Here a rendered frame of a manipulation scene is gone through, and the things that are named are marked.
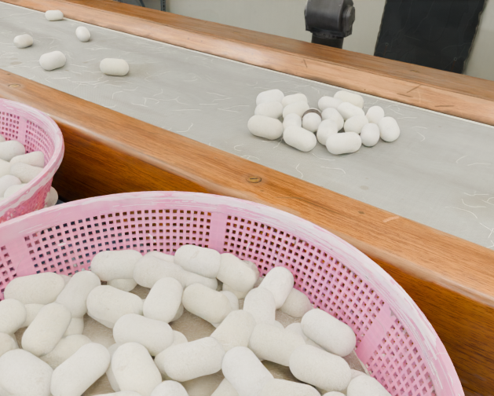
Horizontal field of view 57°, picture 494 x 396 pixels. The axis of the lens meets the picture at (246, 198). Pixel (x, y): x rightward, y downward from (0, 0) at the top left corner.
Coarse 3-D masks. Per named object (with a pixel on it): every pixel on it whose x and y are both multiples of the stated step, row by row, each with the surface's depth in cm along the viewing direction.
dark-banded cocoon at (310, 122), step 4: (316, 108) 49; (304, 116) 48; (308, 116) 48; (312, 116) 48; (316, 116) 48; (304, 120) 48; (308, 120) 48; (312, 120) 47; (316, 120) 47; (320, 120) 48; (304, 124) 48; (308, 124) 48; (312, 124) 47; (316, 124) 47; (304, 128) 48; (308, 128) 48; (312, 128) 48; (316, 128) 48; (312, 132) 48
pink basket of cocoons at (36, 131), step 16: (16, 112) 43; (32, 112) 41; (0, 128) 44; (16, 128) 43; (32, 128) 42; (48, 128) 40; (32, 144) 42; (48, 144) 40; (48, 160) 39; (48, 176) 32; (16, 192) 30; (32, 192) 31; (0, 208) 28; (16, 208) 30; (32, 208) 33
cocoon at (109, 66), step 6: (102, 60) 60; (108, 60) 60; (114, 60) 60; (120, 60) 60; (102, 66) 60; (108, 66) 60; (114, 66) 60; (120, 66) 60; (126, 66) 60; (108, 72) 60; (114, 72) 60; (120, 72) 60; (126, 72) 61
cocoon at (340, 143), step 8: (336, 136) 43; (344, 136) 44; (352, 136) 44; (328, 144) 44; (336, 144) 43; (344, 144) 43; (352, 144) 44; (360, 144) 44; (336, 152) 44; (344, 152) 44
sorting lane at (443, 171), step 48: (0, 48) 69; (48, 48) 70; (96, 48) 72; (144, 48) 74; (96, 96) 54; (144, 96) 55; (192, 96) 56; (240, 96) 57; (240, 144) 45; (384, 144) 47; (432, 144) 48; (480, 144) 49; (384, 192) 39; (432, 192) 39; (480, 192) 40; (480, 240) 34
